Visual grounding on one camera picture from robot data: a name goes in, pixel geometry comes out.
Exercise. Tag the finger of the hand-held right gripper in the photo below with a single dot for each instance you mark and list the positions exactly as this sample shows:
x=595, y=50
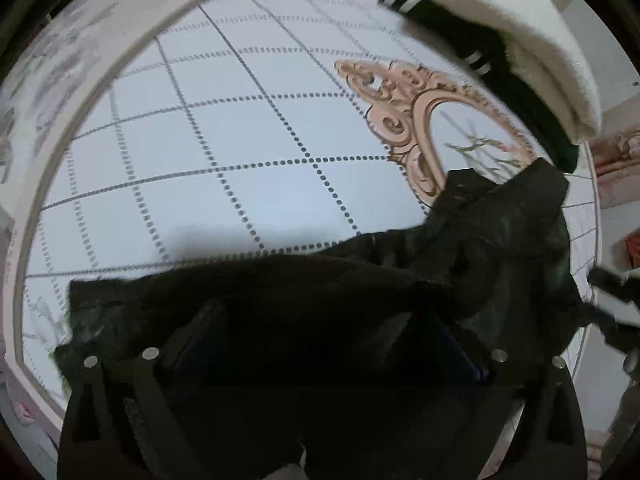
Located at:
x=611, y=281
x=602, y=316

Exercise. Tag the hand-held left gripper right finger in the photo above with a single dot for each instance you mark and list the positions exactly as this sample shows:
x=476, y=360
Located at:
x=462, y=357

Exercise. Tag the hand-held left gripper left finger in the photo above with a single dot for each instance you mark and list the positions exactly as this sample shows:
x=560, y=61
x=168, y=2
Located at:
x=192, y=347

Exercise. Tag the black large garment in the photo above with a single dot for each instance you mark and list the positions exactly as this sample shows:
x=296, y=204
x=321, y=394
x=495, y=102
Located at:
x=320, y=285

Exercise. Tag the pink bedding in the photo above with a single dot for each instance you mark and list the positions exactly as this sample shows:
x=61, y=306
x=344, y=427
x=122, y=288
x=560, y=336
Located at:
x=617, y=157

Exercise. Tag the printed grid pattern blanket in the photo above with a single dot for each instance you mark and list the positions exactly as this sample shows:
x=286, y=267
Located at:
x=210, y=160

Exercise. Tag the black garment with white stripes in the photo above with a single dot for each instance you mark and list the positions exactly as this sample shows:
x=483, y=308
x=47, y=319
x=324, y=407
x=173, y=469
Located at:
x=505, y=67

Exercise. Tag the white fluffy cloth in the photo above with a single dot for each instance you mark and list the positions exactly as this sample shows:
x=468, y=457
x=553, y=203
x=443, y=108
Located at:
x=540, y=30

